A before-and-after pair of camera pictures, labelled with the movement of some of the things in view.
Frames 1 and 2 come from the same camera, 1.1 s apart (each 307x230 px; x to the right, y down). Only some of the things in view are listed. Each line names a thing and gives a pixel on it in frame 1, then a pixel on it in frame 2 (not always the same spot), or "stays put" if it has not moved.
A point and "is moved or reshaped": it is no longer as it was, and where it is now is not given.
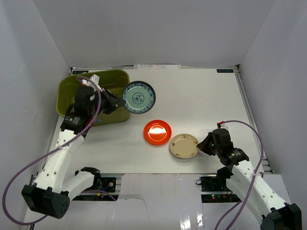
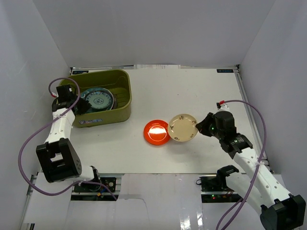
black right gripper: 203,146 to 202,126
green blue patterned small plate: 140,97 is moved or reshaped
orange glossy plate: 157,132 stays put
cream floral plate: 183,146 to 182,128
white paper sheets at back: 157,66 stays put
